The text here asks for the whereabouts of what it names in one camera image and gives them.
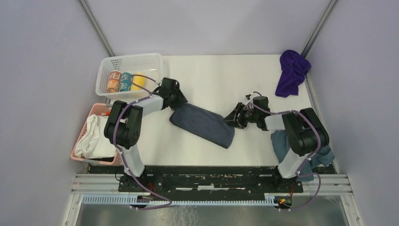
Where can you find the purple towel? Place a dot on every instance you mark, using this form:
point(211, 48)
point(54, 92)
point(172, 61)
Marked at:
point(294, 68)

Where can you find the aluminium frame rails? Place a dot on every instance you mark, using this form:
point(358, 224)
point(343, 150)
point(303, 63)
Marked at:
point(105, 189)

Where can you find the pink plastic basket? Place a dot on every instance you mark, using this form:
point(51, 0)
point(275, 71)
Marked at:
point(99, 109)

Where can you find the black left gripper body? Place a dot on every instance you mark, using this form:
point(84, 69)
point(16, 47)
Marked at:
point(177, 98)

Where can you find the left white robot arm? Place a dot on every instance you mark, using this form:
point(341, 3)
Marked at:
point(123, 126)

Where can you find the orange patterned rolled towel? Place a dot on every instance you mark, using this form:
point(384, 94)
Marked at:
point(113, 84)

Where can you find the white plastic basket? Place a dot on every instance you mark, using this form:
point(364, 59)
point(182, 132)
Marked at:
point(150, 65)

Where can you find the dark grey towel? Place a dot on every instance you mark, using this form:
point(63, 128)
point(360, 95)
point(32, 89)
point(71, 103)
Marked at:
point(204, 124)

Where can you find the teal patterned rolled towel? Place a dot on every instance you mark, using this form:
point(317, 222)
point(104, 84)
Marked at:
point(125, 82)

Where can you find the right corner metal rail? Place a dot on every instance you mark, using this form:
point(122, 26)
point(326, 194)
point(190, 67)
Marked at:
point(317, 29)

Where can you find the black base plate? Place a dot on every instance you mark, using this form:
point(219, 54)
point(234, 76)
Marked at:
point(210, 181)

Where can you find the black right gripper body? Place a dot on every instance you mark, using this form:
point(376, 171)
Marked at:
point(245, 116)

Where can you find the corner metal rail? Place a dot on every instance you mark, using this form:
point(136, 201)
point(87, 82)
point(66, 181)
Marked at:
point(317, 29)
point(85, 6)

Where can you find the left corner metal rail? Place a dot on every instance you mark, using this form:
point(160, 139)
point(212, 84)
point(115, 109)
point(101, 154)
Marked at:
point(85, 6)

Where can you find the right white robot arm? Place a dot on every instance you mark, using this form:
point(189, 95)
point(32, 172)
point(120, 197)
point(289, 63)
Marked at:
point(305, 134)

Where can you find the yellow rolled towel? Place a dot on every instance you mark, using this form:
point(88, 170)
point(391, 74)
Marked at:
point(137, 82)

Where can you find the teal blue towel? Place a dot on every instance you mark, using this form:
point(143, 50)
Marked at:
point(281, 147)

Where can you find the white cloth in basket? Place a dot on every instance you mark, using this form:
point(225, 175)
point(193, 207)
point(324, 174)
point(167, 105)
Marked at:
point(93, 144)

